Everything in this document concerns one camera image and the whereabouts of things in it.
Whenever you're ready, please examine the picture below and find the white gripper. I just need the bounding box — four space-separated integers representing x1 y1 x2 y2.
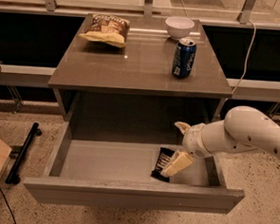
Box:
161 121 212 177

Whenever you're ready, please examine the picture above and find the black rxbar chocolate bar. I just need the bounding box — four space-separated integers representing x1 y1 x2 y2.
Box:
151 148 175 182

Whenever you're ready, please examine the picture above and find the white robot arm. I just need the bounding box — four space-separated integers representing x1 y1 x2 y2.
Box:
161 105 280 177

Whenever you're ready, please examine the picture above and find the grey cabinet with counter top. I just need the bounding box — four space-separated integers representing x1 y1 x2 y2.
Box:
45 10 237 133

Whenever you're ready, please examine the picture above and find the open grey top drawer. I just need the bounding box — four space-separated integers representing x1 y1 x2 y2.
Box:
21 87 252 217

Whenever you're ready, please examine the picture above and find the blue pepsi can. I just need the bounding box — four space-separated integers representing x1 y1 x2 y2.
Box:
172 38 197 79

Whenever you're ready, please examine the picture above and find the white bowl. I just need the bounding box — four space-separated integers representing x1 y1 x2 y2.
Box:
164 16 195 40

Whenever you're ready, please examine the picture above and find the brown chip bag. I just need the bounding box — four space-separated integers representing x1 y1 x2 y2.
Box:
79 14 130 48

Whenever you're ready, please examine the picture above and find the black metal bar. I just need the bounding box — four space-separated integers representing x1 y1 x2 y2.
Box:
6 122 42 184

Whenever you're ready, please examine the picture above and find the white cable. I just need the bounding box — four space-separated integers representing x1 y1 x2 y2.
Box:
231 20 258 95

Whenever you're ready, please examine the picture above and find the metal window frame rail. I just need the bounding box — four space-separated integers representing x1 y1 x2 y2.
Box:
0 0 280 29

